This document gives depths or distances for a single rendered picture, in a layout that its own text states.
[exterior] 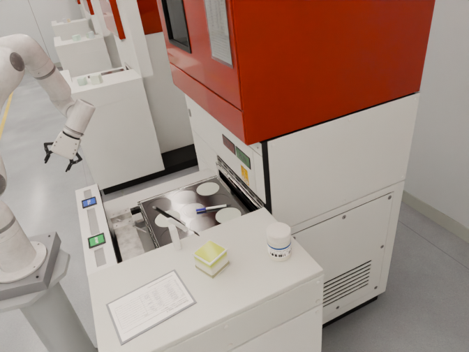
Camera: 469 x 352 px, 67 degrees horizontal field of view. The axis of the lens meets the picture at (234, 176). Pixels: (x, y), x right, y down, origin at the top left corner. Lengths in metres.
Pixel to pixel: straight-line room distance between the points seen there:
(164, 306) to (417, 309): 1.58
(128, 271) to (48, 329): 0.61
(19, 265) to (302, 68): 1.17
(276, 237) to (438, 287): 1.55
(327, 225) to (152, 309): 0.82
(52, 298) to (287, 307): 0.93
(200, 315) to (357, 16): 0.98
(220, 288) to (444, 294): 1.62
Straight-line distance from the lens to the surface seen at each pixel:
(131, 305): 1.06
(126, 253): 1.36
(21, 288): 1.47
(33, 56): 1.50
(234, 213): 1.37
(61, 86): 1.59
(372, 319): 2.19
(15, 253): 1.46
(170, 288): 1.07
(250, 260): 1.09
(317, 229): 1.52
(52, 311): 1.64
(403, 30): 1.40
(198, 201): 1.47
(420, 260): 2.56
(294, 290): 1.05
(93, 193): 1.60
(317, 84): 1.20
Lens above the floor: 1.75
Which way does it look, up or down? 32 degrees down
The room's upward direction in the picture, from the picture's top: 7 degrees counter-clockwise
